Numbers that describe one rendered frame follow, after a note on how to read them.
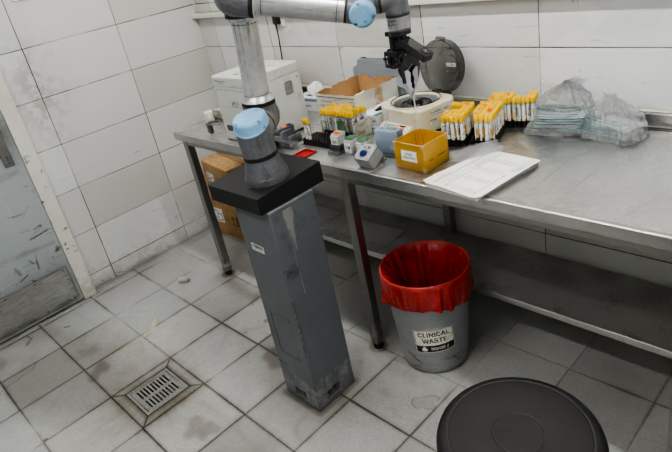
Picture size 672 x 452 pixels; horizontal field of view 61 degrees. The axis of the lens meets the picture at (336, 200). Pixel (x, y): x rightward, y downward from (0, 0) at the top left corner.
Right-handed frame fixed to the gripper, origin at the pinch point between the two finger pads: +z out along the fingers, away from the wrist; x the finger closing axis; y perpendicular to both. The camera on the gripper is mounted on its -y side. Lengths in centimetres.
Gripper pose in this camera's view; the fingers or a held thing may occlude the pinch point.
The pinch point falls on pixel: (412, 91)
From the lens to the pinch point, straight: 193.0
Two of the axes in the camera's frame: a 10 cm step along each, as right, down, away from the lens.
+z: 1.8, 8.9, 4.2
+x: -7.2, 4.1, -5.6
